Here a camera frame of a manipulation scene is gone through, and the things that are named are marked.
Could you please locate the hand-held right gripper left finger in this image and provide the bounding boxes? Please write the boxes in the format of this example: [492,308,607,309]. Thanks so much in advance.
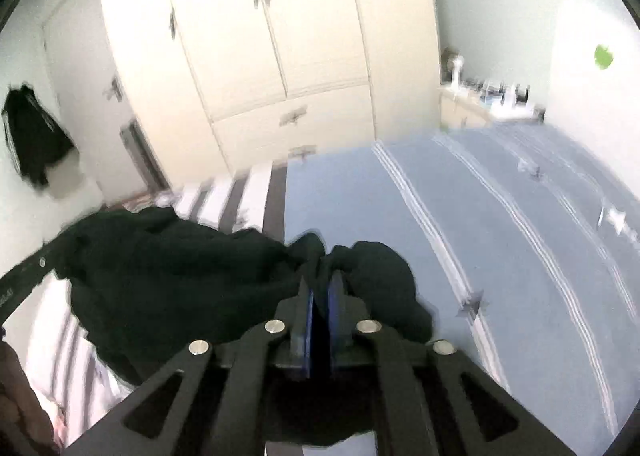
[62,276,313,456]

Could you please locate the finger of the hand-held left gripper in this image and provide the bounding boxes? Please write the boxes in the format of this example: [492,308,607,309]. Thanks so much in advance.
[22,235,69,300]

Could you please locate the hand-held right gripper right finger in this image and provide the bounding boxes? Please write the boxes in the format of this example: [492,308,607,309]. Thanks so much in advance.
[327,270,578,456]

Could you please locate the black garment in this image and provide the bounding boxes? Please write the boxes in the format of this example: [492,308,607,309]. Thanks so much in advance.
[52,206,435,387]

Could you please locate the striped bed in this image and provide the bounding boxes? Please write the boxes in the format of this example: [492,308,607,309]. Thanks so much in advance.
[20,123,638,456]

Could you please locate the black striped jacket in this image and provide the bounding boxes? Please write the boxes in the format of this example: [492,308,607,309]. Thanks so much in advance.
[2,83,76,187]

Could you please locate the white door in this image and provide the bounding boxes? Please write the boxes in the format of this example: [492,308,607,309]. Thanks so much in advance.
[42,0,166,207]

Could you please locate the white nightstand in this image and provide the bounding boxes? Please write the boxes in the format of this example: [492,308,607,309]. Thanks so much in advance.
[439,89,546,129]

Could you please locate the small white fan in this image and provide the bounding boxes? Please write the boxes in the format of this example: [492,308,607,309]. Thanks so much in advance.
[445,49,468,90]

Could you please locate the cream wardrobe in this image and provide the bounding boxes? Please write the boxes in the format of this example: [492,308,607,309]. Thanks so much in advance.
[96,0,443,177]

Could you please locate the metal door handle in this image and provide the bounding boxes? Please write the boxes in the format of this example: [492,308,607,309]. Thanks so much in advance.
[102,76,125,102]

